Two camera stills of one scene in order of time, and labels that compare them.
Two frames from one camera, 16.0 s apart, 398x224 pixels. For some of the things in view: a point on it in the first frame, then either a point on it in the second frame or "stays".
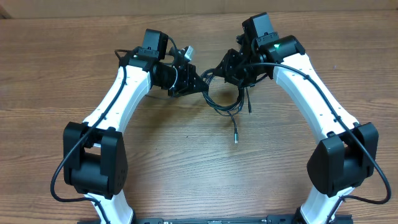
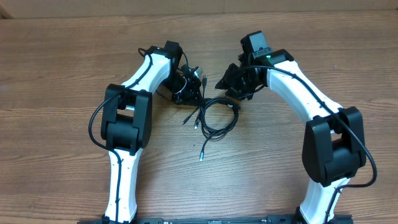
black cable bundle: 204,76 -> 199,113
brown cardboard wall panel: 38,9 stays
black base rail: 275,219 stays
